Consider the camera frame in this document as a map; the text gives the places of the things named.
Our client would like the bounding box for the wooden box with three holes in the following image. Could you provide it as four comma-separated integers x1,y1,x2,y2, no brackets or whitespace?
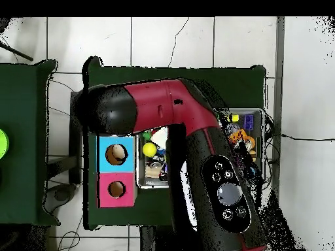
96,134,138,209

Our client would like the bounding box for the lime green round object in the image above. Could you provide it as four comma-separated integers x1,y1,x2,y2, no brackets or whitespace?
0,128,10,159

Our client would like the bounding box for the grey stand base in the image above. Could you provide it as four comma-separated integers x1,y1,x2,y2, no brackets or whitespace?
44,182,77,214

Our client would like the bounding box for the dark green table cloth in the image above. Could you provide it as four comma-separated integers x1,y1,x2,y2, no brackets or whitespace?
0,59,61,227
82,56,268,231

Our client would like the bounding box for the orange toy brick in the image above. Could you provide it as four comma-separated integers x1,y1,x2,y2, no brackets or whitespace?
228,128,249,144

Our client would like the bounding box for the black cable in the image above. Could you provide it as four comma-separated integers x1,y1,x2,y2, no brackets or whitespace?
272,133,335,142

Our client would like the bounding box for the cream waffle cloth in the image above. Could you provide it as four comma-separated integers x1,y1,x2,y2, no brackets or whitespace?
150,126,169,151

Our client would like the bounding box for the black stand frame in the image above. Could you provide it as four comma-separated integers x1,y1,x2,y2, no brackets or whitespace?
46,91,84,185

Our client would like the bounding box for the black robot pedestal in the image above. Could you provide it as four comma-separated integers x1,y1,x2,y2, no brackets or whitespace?
139,225,158,251

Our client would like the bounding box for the yellow ball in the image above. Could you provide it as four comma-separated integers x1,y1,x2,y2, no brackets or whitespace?
142,142,158,158

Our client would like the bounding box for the purple toy brick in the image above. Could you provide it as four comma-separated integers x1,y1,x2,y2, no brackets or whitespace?
243,114,255,131

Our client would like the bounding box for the black rod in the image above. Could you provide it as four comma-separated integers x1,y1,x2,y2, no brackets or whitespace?
0,42,34,62

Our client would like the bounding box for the silver wire mesh bin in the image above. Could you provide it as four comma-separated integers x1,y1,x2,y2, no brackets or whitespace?
135,107,265,190

